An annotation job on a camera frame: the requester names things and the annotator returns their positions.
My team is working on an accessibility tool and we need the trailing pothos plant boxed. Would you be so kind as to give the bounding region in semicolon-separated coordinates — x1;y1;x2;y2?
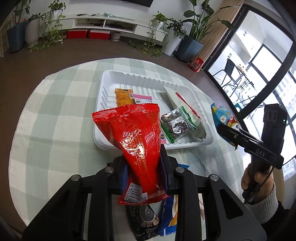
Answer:
128;11;168;57

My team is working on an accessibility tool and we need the black snack packet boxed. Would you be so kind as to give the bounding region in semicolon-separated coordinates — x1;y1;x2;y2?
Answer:
125;204;160;240

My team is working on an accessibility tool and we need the light blue cartoon snack bag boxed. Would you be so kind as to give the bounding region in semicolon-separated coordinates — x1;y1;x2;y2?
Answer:
210;102;241;151

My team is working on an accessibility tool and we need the black chair outside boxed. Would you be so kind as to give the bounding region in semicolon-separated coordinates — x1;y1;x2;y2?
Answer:
213;58;245;87

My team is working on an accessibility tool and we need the right hand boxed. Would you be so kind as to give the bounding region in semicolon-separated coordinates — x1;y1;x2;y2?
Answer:
241;163;274;204

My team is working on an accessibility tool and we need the plant in white ribbed pot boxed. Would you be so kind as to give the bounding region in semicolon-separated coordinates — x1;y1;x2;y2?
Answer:
25;13;43;48

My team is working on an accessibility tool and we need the white plastic tray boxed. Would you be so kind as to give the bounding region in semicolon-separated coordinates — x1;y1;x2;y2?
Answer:
95;70;214;150

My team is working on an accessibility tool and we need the pink cartoon snack packet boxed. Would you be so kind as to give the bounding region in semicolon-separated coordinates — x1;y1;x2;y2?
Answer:
133;93;167;145

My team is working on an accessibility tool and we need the white red-striped snack bag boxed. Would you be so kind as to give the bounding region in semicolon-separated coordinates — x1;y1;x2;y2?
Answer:
164;87;207;140

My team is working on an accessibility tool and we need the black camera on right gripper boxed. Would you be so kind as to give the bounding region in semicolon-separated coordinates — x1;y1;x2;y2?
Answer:
261;103;287;154

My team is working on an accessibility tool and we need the blue yellow snack packet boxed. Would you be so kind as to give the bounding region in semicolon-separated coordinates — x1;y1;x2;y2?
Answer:
158;163;190;237

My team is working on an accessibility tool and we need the red snack bag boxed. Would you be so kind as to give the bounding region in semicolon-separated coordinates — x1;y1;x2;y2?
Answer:
92;103;168;205

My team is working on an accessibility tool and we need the orange snack packet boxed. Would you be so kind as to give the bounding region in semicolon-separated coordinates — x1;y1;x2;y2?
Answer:
115;88;135;107

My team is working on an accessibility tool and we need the red storage box left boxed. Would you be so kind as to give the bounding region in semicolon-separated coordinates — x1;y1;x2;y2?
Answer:
67;29;88;39

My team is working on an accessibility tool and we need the red gift bag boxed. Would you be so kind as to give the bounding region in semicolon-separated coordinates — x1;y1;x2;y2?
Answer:
189;58;204;73

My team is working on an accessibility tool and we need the green checked tablecloth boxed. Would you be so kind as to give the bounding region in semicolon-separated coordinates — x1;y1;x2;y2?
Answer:
8;57;246;241

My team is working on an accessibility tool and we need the small white pot under cabinet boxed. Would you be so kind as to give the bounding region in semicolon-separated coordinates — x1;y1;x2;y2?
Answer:
110;31;121;42

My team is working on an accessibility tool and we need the black television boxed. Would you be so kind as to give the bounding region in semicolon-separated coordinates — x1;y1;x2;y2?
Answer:
124;0;153;8

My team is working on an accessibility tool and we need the green-edged nut packet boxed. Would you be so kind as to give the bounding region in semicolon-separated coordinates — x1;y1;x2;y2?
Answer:
160;106;196;144

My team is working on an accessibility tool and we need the plant in dark blue pot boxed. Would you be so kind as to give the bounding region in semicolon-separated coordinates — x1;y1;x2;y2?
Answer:
6;0;31;53

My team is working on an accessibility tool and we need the red storage box right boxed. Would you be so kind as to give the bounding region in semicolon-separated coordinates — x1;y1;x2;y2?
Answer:
88;30;110;40

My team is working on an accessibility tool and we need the red storage box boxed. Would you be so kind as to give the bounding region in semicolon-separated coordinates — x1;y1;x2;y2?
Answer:
67;29;88;39
88;30;110;40

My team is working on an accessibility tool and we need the white TV cabinet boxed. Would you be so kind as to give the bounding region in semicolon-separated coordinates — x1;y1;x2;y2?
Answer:
60;15;166;43

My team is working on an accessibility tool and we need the tall plant in dark pot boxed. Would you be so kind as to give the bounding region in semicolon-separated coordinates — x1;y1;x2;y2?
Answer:
175;1;243;63

